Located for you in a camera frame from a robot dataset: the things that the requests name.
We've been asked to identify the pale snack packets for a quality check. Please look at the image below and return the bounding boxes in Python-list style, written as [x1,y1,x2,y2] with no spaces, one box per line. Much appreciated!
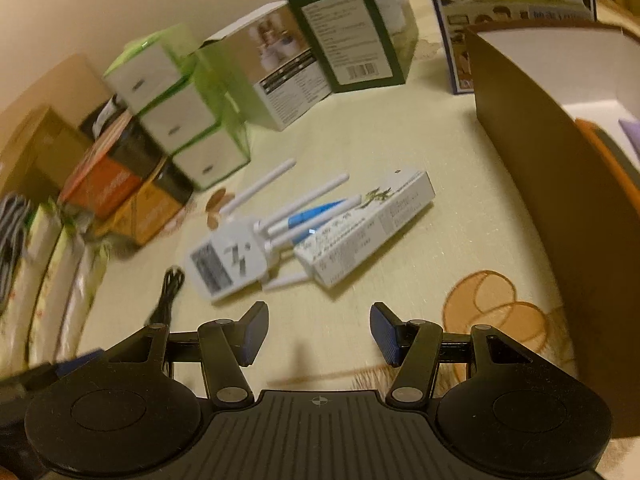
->
[0,199,112,376]

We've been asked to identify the green wrapped white box pack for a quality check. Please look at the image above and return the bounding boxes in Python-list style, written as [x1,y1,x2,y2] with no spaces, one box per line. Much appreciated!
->
[103,24,252,192]

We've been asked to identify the white router with antennas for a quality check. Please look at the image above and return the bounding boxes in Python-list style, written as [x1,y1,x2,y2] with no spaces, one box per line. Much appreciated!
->
[189,157,362,304]

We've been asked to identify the white box with photo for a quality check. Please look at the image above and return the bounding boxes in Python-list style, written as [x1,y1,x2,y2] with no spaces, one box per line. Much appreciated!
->
[202,2,334,133]

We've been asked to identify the orange and black box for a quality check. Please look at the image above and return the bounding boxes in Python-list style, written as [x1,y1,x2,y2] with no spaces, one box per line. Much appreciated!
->
[94,155,197,247]

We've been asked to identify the brown cardboard box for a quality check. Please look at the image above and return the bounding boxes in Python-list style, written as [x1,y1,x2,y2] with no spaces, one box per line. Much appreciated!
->
[0,105,97,196]
[464,20,640,441]

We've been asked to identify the black cable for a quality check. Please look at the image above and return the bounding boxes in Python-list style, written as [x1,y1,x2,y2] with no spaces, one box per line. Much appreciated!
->
[144,266,187,330]

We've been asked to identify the blue milk carton box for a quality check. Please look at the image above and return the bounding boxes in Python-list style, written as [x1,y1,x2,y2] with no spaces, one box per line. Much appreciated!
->
[419,0,599,97]

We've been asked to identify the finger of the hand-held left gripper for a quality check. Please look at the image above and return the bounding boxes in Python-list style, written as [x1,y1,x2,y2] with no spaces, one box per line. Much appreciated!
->
[50,350,107,377]

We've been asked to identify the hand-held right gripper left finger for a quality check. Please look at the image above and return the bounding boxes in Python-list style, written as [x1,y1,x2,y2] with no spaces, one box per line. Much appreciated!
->
[102,301,270,408]

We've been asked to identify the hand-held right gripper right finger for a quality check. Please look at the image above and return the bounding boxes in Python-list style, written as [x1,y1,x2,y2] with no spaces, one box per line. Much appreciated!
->
[369,302,536,408]

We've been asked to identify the red orange box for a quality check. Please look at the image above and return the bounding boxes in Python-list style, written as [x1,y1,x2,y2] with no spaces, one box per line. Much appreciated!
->
[59,110,151,221]

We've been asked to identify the black pot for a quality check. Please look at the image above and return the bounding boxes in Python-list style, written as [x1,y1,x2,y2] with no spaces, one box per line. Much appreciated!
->
[79,95,132,141]

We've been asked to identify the white medicine box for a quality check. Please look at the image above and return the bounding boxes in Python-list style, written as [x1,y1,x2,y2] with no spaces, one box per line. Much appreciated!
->
[292,166,436,289]

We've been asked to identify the grey striped cloth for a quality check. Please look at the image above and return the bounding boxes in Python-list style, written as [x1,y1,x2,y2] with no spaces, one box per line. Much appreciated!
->
[0,194,32,313]

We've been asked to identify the flat cardboard sheet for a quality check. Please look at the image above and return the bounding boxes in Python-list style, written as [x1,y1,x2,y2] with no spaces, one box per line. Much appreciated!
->
[0,52,115,126]

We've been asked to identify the green and white box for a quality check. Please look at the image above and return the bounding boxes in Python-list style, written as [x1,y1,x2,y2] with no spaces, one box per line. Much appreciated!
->
[283,0,420,94]

